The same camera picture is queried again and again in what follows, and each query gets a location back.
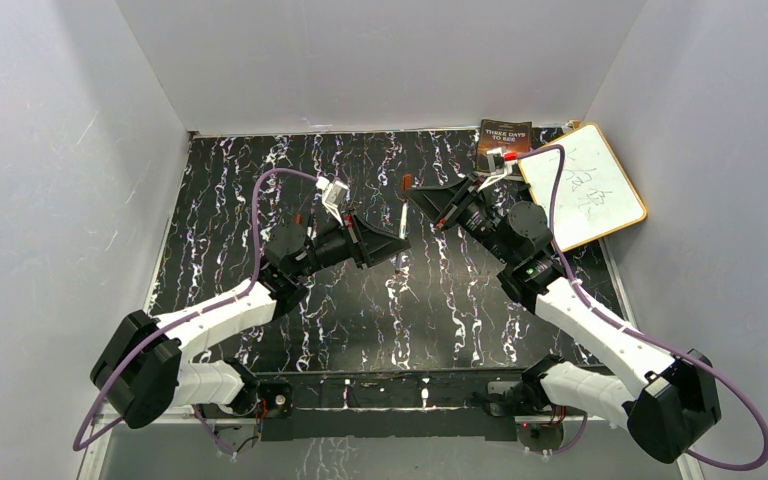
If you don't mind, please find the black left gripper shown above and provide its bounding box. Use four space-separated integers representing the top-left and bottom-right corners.
292 208 410 280

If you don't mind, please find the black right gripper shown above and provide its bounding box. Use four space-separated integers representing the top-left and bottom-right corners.
406 173 516 265

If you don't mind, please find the white marker pen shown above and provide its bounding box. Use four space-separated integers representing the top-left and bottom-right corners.
398 202 409 239

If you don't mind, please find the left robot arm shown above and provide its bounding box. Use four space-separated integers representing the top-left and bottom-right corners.
90 212 410 429

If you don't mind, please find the dark paperback book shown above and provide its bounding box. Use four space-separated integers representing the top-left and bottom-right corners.
474 119 532 175

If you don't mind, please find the yellow framed whiteboard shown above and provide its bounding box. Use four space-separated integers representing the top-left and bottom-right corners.
552 123 648 251

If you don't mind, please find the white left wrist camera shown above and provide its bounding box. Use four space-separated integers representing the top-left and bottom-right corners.
316 176 349 225

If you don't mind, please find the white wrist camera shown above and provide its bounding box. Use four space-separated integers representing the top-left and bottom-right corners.
476 147 525 191
316 176 349 225

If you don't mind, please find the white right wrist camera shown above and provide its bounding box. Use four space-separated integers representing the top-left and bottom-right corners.
476 147 525 191

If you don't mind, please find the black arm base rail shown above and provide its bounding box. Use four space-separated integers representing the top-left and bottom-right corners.
92 367 617 458

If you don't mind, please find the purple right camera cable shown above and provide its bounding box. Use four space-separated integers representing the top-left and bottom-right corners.
506 144 768 473

